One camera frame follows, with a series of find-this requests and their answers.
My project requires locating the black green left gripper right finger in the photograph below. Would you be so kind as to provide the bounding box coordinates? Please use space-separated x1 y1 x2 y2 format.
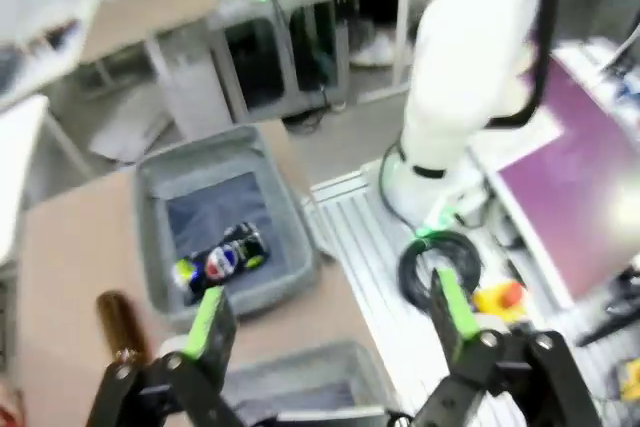
413 267 602 427

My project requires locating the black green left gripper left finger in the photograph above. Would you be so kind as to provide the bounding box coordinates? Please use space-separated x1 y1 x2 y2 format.
87 286 242 427

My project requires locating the black Pepsi can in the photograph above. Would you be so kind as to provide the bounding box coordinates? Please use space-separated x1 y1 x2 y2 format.
172 221 272 306

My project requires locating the grey fabric basket Plastic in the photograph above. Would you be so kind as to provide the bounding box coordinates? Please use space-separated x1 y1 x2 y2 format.
219 339 402 427

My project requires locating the grey fabric basket Can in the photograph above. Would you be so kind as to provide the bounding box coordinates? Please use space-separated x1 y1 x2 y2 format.
133 124 323 332

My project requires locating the yellow red emergency stop button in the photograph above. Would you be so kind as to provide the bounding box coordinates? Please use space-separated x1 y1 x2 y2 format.
471 280 529 324

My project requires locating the brown glass bottle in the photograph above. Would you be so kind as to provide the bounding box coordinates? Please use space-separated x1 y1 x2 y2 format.
96 290 152 364

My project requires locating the purple screen panel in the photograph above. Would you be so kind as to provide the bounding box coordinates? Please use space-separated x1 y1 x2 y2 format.
492 54 640 301

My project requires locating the black coiled cable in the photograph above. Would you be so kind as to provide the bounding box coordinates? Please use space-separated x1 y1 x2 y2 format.
397 231 485 309

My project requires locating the aluminium base plate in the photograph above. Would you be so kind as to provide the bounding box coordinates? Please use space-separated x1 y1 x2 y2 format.
308 156 556 427

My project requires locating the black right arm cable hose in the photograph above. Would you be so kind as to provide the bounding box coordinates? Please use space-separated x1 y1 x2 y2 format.
487 0 562 131

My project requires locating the grey metal frame table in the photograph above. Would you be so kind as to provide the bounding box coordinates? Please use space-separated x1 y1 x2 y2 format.
142 0 351 131

